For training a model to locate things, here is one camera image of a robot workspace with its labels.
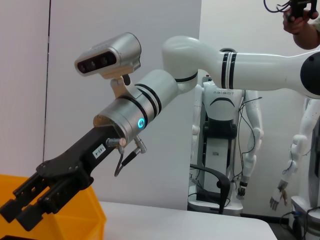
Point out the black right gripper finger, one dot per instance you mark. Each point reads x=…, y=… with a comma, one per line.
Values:
x=10, y=210

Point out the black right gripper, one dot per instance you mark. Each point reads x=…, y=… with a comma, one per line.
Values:
x=82, y=155

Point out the black handheld controller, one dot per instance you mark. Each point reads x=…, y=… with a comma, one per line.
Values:
x=298, y=7

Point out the person's forearm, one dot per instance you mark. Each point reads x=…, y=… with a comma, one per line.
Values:
x=310, y=37

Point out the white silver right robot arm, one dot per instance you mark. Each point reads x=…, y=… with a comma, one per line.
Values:
x=250, y=70

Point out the person's hand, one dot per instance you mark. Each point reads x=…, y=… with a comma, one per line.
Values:
x=298, y=25

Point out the yellow plastic bin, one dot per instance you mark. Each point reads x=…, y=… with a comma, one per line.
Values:
x=82, y=220

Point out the black office chair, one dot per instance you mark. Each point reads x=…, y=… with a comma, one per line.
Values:
x=223, y=182

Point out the white AGIBOT humanoid robot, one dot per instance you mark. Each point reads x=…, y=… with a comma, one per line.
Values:
x=222, y=107

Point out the white humanoid with mechanical hand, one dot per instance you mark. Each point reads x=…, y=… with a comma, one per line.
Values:
x=306, y=120

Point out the right wrist camera housing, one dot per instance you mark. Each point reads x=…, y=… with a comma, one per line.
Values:
x=120, y=50

